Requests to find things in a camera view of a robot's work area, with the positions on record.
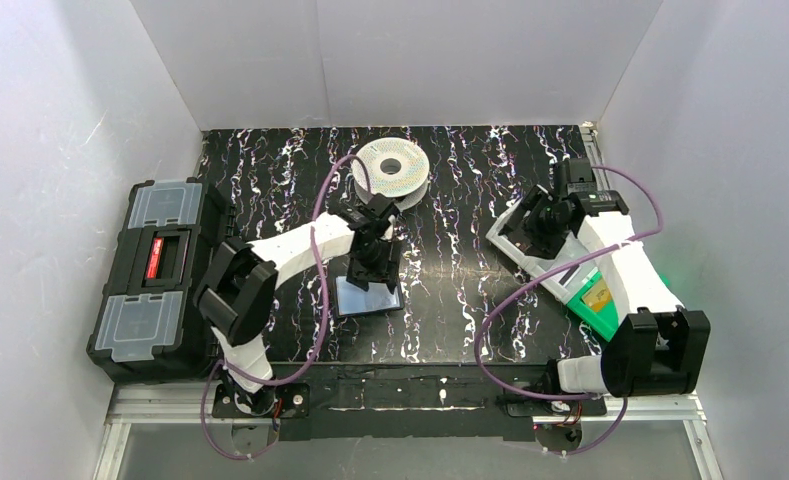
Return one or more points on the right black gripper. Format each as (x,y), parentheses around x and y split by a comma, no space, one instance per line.
(543,240)

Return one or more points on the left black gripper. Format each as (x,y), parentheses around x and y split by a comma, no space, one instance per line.
(373,270)

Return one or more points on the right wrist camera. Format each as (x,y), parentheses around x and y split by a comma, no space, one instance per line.
(574,175)

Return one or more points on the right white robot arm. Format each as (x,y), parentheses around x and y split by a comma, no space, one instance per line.
(659,345)

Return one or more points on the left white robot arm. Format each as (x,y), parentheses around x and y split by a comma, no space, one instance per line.
(237,292)

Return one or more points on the yellow orange credit card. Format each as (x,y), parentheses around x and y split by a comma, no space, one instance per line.
(597,296)

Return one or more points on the black plastic toolbox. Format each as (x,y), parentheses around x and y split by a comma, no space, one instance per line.
(148,330)

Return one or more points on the white filament spool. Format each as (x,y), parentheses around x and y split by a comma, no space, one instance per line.
(394,167)

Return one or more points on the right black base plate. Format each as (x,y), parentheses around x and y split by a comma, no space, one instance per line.
(557,411)

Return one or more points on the green plastic bin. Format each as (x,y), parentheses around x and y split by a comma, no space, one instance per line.
(605,323)

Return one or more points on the white plastic bin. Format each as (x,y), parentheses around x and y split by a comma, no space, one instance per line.
(503,235)

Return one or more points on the aluminium frame rail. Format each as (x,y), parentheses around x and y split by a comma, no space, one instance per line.
(180,404)

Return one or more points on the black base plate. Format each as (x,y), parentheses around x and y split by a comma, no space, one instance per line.
(557,411)
(282,402)

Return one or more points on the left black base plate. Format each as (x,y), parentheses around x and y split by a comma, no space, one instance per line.
(282,402)

